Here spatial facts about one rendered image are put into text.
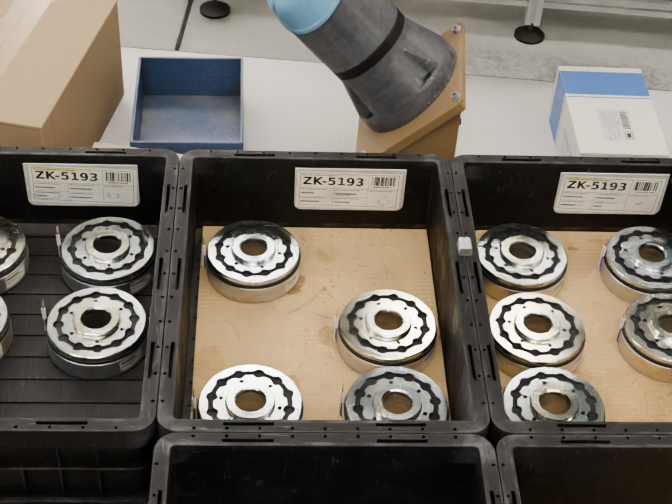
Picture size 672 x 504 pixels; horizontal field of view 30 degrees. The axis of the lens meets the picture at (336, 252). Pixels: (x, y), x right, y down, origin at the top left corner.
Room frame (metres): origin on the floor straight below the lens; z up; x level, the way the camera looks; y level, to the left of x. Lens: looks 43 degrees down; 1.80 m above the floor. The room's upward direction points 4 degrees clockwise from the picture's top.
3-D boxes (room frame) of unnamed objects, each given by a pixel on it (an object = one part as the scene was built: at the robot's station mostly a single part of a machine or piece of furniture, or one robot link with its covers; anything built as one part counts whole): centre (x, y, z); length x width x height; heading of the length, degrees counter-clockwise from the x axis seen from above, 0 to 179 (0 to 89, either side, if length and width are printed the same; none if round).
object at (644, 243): (1.04, -0.35, 0.86); 0.05 x 0.05 x 0.01
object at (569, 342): (0.92, -0.22, 0.86); 0.10 x 0.10 x 0.01
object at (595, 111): (1.42, -0.37, 0.74); 0.20 x 0.12 x 0.09; 4
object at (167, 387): (0.90, 0.01, 0.92); 0.40 x 0.30 x 0.02; 5
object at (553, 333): (0.92, -0.22, 0.86); 0.05 x 0.05 x 0.01
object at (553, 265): (1.03, -0.21, 0.86); 0.10 x 0.10 x 0.01
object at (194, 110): (1.40, 0.22, 0.74); 0.20 x 0.15 x 0.07; 6
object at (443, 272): (0.90, 0.01, 0.87); 0.40 x 0.30 x 0.11; 5
